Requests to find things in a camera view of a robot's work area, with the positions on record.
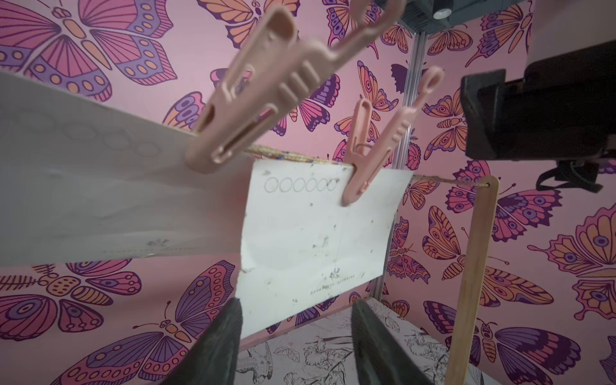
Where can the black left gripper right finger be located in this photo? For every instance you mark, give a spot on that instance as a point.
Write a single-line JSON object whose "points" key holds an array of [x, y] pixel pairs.
{"points": [[379, 358]]}

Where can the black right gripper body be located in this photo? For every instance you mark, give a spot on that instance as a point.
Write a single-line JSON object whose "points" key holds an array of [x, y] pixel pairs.
{"points": [[563, 109]]}

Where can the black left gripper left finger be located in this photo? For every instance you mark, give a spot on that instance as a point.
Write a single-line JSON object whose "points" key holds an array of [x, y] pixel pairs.
{"points": [[213, 358]]}

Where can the white postcard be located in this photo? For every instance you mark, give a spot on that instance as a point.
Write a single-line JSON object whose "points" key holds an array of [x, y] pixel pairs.
{"points": [[84, 182], [301, 245]]}

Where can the beige clothespin far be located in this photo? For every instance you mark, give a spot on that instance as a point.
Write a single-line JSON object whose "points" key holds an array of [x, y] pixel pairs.
{"points": [[368, 159]]}

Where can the beige clothespin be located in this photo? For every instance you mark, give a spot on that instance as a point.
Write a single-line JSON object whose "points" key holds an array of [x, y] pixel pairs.
{"points": [[273, 73], [368, 159]]}

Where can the beige clothespin near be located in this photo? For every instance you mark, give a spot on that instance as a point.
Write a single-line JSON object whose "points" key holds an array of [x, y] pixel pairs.
{"points": [[273, 73]]}

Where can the wooden drying rack frame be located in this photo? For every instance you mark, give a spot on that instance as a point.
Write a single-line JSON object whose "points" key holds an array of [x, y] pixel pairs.
{"points": [[480, 235]]}

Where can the aluminium frame profiles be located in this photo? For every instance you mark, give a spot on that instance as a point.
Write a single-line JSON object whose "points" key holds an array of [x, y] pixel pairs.
{"points": [[414, 74]]}

